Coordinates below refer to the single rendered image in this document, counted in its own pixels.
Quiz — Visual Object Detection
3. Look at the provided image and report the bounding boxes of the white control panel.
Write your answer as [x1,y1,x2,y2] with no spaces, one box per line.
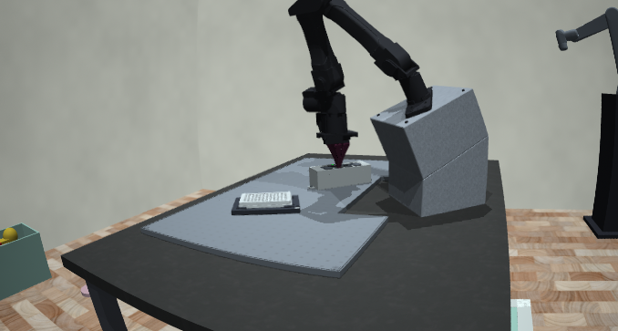
[308,160,372,190]

